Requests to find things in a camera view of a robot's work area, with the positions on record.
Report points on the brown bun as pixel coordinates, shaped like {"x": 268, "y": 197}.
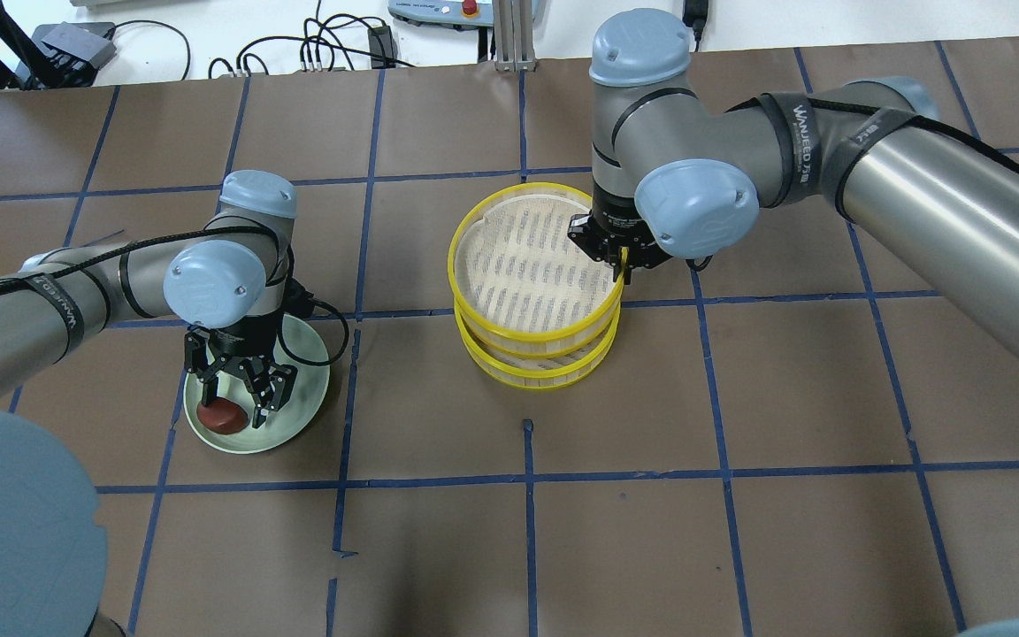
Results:
{"x": 221, "y": 416}

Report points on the pale green plate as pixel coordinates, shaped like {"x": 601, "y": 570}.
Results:
{"x": 305, "y": 399}

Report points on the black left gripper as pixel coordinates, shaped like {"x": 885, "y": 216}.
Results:
{"x": 242, "y": 341}

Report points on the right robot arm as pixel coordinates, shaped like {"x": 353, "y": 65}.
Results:
{"x": 672, "y": 180}

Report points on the black box device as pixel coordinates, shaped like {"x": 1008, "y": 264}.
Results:
{"x": 87, "y": 46}

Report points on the black power adapter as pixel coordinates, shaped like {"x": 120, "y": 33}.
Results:
{"x": 696, "y": 15}

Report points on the aluminium frame post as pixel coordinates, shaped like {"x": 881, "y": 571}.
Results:
{"x": 513, "y": 26}

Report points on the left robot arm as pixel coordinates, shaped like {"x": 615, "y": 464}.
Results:
{"x": 228, "y": 282}

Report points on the teach pendant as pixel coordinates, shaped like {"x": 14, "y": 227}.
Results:
{"x": 459, "y": 15}

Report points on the yellow rimmed steamer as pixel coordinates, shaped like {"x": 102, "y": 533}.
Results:
{"x": 539, "y": 373}
{"x": 520, "y": 284}

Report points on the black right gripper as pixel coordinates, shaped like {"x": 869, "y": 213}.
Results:
{"x": 609, "y": 233}

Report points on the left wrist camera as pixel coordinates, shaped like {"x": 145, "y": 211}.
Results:
{"x": 297, "y": 300}

